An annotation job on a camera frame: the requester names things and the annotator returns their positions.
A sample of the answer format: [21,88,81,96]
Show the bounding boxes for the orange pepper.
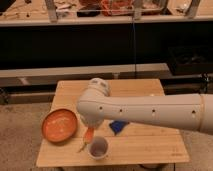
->
[79,127,94,152]

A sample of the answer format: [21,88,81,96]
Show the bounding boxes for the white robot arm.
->
[76,78,213,135]

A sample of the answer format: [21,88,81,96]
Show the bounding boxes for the white ceramic cup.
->
[87,136,109,160]

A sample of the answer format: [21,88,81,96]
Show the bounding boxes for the orange bowl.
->
[41,109,78,143]

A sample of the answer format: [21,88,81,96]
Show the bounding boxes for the wooden table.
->
[36,79,189,167]

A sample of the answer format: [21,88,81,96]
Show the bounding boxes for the grey metal shelf rail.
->
[0,63,169,78]

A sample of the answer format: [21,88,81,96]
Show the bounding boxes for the blue vertical cable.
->
[131,16,138,80]

